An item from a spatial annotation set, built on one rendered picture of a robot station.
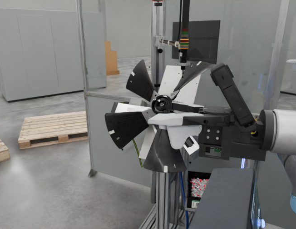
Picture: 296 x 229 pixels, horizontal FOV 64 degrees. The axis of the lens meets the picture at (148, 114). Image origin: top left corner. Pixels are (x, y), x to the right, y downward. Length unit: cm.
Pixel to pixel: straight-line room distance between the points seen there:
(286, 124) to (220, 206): 24
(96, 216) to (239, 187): 190
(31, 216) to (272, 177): 212
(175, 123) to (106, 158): 237
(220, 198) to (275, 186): 166
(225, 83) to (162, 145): 87
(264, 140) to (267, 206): 194
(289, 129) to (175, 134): 18
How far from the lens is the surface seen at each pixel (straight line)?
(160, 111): 128
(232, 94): 42
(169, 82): 168
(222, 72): 42
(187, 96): 160
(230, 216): 55
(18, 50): 632
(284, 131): 43
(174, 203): 206
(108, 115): 140
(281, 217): 241
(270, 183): 223
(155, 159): 123
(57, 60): 653
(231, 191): 62
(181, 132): 40
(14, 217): 265
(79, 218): 243
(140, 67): 149
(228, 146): 43
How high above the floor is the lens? 160
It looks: 19 degrees down
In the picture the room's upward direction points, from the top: straight up
